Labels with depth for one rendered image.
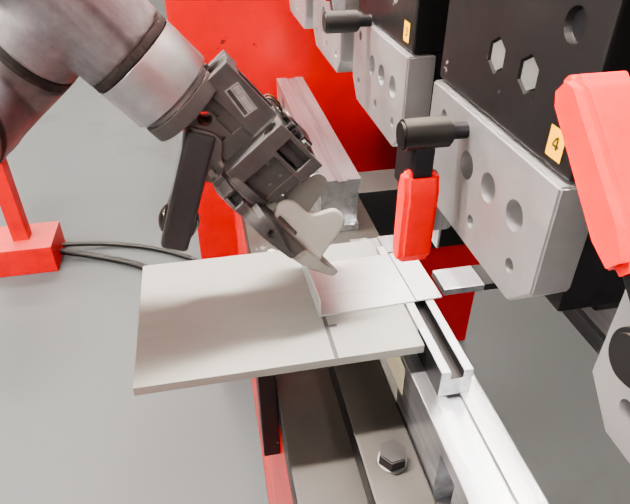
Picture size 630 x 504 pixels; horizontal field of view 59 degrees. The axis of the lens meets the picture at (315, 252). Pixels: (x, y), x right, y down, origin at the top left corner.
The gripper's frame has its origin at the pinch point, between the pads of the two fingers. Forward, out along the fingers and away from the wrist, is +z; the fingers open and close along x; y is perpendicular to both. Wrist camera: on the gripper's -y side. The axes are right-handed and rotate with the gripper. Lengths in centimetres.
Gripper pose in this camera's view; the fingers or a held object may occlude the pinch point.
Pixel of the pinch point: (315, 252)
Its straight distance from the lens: 56.2
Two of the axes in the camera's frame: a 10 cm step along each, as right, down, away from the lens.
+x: -2.0, -5.6, 8.0
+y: 7.5, -6.1, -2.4
